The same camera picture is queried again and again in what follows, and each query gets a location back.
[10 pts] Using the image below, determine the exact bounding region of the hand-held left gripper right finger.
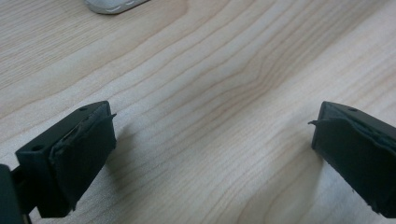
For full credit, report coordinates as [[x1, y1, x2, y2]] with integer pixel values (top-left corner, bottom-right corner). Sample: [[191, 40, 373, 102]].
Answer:
[[307, 101, 396, 219]]

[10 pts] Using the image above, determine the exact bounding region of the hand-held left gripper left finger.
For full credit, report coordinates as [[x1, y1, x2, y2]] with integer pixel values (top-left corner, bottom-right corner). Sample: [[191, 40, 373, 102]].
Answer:
[[14, 100, 118, 218]]

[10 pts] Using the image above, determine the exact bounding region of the grey stitched object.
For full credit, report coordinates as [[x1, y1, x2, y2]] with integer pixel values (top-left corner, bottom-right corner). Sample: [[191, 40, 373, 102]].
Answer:
[[83, 0, 151, 16]]

